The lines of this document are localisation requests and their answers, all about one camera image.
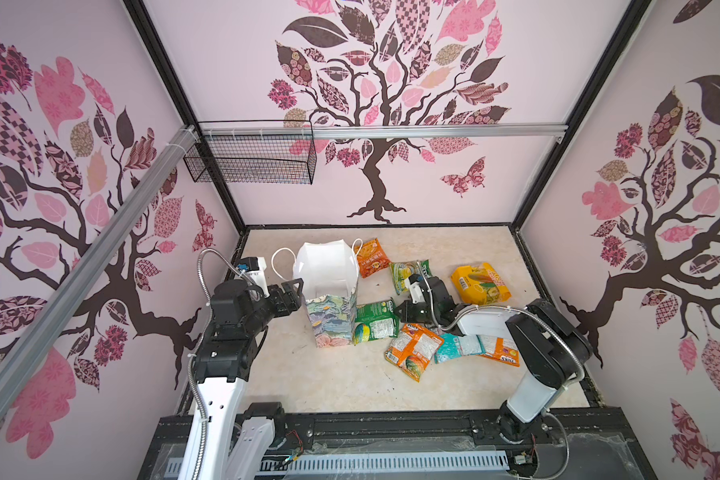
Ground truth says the light green snack bag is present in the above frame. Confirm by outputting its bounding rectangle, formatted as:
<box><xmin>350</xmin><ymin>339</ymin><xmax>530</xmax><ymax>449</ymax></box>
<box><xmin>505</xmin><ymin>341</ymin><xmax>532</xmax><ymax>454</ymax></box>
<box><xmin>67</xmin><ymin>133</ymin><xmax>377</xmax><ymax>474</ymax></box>
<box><xmin>389</xmin><ymin>260</ymin><xmax>432</xmax><ymax>295</ymax></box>

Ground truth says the white slotted cable duct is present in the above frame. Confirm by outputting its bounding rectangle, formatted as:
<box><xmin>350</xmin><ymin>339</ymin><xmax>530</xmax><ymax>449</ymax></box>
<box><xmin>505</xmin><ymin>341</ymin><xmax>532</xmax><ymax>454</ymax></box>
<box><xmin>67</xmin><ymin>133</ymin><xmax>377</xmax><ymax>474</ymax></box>
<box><xmin>164</xmin><ymin>451</ymin><xmax>511</xmax><ymax>478</ymax></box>

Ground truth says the teal snack bag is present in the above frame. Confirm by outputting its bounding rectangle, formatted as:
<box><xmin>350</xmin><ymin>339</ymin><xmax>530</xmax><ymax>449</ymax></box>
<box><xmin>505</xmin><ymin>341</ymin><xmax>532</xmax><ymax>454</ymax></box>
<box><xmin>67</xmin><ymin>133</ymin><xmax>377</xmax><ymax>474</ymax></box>
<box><xmin>434</xmin><ymin>333</ymin><xmax>486</xmax><ymax>364</ymax></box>

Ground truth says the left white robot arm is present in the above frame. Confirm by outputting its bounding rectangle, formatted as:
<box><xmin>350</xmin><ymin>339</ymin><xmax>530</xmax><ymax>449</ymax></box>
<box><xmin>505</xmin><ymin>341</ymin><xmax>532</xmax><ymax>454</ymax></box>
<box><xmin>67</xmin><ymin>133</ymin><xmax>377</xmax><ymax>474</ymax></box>
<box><xmin>179</xmin><ymin>279</ymin><xmax>303</xmax><ymax>479</ymax></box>

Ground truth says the orange chip snack bag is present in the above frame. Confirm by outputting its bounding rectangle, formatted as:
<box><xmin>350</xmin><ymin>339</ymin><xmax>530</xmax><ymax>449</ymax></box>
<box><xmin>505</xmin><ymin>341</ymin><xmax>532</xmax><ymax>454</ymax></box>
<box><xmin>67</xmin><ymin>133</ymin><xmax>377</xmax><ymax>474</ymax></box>
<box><xmin>357</xmin><ymin>239</ymin><xmax>391</xmax><ymax>278</ymax></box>

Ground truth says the left aluminium rail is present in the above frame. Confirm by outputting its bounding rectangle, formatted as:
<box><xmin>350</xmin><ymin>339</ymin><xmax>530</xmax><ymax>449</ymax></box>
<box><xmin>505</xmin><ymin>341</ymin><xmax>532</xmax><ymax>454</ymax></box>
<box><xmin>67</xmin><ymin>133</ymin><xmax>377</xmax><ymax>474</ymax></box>
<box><xmin>0</xmin><ymin>125</ymin><xmax>198</xmax><ymax>420</ymax></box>

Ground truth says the rear aluminium rail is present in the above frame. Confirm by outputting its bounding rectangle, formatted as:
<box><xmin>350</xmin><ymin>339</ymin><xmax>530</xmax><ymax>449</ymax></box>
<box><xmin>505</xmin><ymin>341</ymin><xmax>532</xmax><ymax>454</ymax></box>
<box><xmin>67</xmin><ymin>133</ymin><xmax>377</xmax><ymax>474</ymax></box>
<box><xmin>201</xmin><ymin>123</ymin><xmax>568</xmax><ymax>140</ymax></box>

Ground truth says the yellow corn snack bag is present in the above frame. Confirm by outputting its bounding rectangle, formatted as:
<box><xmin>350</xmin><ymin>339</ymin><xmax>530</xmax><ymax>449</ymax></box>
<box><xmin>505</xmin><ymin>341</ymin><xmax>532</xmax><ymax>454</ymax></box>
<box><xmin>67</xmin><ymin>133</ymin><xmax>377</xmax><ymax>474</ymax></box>
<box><xmin>451</xmin><ymin>263</ymin><xmax>512</xmax><ymax>306</ymax></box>

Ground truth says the patterned paper bag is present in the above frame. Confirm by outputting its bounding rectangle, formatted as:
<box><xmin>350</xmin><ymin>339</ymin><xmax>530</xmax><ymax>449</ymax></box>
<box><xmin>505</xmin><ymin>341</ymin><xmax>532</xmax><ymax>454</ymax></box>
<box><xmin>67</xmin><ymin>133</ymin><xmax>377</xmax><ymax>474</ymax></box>
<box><xmin>271</xmin><ymin>240</ymin><xmax>360</xmax><ymax>348</ymax></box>

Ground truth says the aluminium rail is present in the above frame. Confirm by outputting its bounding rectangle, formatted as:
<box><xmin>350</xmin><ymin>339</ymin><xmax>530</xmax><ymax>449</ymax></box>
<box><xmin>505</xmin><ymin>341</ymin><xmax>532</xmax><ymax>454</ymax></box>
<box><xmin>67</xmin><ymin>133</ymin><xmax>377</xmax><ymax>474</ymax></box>
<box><xmin>0</xmin><ymin>125</ymin><xmax>198</xmax><ymax>420</ymax></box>
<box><xmin>201</xmin><ymin>123</ymin><xmax>568</xmax><ymax>140</ymax></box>

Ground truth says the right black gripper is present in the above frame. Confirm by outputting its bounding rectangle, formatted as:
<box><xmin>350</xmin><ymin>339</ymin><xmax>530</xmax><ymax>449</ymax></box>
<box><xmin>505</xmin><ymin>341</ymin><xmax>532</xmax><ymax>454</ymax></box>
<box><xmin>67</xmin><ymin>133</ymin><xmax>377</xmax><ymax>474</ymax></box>
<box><xmin>392</xmin><ymin>299</ymin><xmax>439</xmax><ymax>324</ymax></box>

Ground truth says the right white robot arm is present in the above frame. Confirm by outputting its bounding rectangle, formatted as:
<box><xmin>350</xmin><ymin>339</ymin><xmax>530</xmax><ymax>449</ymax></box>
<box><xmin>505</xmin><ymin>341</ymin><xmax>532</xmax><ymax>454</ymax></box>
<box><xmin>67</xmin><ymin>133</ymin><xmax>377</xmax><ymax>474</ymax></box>
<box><xmin>385</xmin><ymin>274</ymin><xmax>593</xmax><ymax>444</ymax></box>

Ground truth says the black wire basket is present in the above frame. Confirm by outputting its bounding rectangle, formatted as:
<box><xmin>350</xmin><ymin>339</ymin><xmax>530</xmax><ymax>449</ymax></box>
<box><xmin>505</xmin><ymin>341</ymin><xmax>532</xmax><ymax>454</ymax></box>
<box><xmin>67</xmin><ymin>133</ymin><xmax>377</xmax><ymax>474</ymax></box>
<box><xmin>184</xmin><ymin>120</ymin><xmax>317</xmax><ymax>185</ymax></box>

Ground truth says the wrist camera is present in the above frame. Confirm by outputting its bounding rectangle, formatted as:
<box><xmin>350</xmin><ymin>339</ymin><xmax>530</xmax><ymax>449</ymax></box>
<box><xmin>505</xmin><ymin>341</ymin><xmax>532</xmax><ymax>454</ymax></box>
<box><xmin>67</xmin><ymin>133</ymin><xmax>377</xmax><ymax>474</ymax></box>
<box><xmin>237</xmin><ymin>257</ymin><xmax>269</xmax><ymax>297</ymax></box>
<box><xmin>407</xmin><ymin>278</ymin><xmax>425</xmax><ymax>304</ymax></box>

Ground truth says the dark green snack bag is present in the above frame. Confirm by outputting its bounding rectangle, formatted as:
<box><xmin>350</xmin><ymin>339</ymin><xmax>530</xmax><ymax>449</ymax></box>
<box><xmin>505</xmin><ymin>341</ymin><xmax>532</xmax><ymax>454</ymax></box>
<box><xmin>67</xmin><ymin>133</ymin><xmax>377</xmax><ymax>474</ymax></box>
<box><xmin>353</xmin><ymin>299</ymin><xmax>400</xmax><ymax>345</ymax></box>

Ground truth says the orange white snack bag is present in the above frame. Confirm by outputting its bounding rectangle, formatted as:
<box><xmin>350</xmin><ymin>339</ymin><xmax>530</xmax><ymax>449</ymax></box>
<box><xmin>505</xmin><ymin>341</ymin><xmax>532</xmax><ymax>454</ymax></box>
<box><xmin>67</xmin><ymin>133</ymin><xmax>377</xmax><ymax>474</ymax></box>
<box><xmin>384</xmin><ymin>323</ymin><xmax>444</xmax><ymax>382</ymax></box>

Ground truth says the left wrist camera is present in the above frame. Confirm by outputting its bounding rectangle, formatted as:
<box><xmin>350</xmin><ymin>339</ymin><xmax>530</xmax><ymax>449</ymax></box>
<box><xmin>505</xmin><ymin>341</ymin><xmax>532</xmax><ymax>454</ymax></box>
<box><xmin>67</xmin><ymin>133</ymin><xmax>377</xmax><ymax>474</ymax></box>
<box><xmin>237</xmin><ymin>257</ymin><xmax>269</xmax><ymax>297</ymax></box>

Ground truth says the black base frame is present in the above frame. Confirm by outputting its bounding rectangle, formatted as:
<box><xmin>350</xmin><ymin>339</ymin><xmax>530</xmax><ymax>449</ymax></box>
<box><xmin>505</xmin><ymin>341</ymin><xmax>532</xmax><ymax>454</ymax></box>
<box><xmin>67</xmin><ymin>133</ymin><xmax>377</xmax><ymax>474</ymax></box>
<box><xmin>137</xmin><ymin>407</ymin><xmax>658</xmax><ymax>480</ymax></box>

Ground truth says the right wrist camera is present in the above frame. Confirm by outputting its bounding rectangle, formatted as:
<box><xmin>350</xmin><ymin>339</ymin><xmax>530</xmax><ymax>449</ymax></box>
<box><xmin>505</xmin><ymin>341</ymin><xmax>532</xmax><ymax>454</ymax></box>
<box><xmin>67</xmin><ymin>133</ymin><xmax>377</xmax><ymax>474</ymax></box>
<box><xmin>407</xmin><ymin>278</ymin><xmax>425</xmax><ymax>304</ymax></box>

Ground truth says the orange snack bag right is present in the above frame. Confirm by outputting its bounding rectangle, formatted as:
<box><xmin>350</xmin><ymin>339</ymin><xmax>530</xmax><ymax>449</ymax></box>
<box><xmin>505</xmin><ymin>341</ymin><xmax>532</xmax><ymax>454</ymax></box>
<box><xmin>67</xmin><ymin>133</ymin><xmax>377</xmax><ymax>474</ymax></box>
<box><xmin>478</xmin><ymin>335</ymin><xmax>520</xmax><ymax>367</ymax></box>

